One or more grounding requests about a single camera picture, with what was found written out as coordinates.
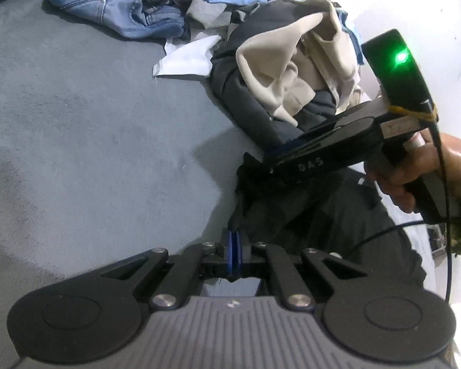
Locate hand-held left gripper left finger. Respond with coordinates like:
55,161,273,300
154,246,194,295
100,230,235,311

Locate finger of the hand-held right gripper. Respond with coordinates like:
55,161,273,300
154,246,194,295
262,133,309,163

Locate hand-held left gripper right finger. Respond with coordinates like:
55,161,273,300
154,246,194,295
235,230,369,312

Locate black t-shirt with white print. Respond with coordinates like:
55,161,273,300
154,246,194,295
228,150,428,297

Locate person's right hand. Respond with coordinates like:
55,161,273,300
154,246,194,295
364,131,461,214

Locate dark grey garment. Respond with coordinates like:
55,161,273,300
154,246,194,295
209,0,370,155

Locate beige garment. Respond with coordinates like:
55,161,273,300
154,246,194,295
235,0,364,126

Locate white garment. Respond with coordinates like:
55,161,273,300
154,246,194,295
152,34,223,80

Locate blue jeans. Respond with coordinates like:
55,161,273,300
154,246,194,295
44,0,186,40

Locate black cable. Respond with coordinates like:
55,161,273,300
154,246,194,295
346,99,456,305

